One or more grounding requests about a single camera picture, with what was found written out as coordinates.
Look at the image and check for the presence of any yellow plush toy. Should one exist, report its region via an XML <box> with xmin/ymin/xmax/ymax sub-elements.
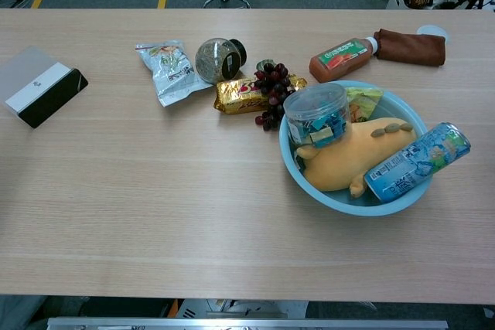
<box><xmin>295</xmin><ymin>116</ymin><xmax>418</xmax><ymax>199</ymax></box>

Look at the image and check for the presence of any green snack package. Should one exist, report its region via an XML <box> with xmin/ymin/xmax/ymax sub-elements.
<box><xmin>345</xmin><ymin>87</ymin><xmax>384</xmax><ymax>124</ymax></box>

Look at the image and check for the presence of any blue drink can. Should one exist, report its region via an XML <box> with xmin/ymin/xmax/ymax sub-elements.
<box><xmin>364</xmin><ymin>121</ymin><xmax>472</xmax><ymax>202</ymax></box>

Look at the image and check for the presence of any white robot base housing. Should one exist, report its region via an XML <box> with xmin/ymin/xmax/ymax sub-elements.
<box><xmin>176</xmin><ymin>298</ymin><xmax>309</xmax><ymax>319</ymax></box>

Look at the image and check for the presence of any silver nut snack bag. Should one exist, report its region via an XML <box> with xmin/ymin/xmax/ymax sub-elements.
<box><xmin>135</xmin><ymin>39</ymin><xmax>213</xmax><ymax>108</ymax></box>

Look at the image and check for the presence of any white and black box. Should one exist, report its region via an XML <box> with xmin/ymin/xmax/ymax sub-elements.
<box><xmin>0</xmin><ymin>46</ymin><xmax>89</xmax><ymax>129</ymax></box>

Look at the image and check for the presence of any gold wrapped biscuit pack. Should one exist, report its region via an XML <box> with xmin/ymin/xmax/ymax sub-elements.
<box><xmin>213</xmin><ymin>74</ymin><xmax>309</xmax><ymax>115</ymax></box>

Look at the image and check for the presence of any dark purple grape bunch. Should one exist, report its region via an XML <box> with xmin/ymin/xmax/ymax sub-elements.
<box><xmin>254</xmin><ymin>60</ymin><xmax>297</xmax><ymax>132</ymax></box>

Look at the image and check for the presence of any glass jar black lid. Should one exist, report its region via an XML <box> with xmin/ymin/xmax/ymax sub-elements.
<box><xmin>194</xmin><ymin>37</ymin><xmax>248</xmax><ymax>85</ymax></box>

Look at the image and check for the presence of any light blue plastic basin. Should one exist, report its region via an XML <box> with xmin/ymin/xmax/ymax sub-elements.
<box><xmin>278</xmin><ymin>80</ymin><xmax>430</xmax><ymax>217</ymax></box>

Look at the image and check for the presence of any orange juice bottle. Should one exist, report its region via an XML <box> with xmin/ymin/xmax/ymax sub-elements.
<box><xmin>309</xmin><ymin>36</ymin><xmax>378</xmax><ymax>83</ymax></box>

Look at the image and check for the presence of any brown cloth pouch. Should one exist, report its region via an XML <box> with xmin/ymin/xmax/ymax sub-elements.
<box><xmin>373</xmin><ymin>28</ymin><xmax>446</xmax><ymax>67</ymax></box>

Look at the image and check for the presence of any white table grommet disc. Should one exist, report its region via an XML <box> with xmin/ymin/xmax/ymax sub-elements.
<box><xmin>416</xmin><ymin>24</ymin><xmax>450</xmax><ymax>44</ymax></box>

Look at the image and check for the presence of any aluminium rail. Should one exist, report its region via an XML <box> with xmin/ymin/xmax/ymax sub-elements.
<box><xmin>46</xmin><ymin>317</ymin><xmax>449</xmax><ymax>330</ymax></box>

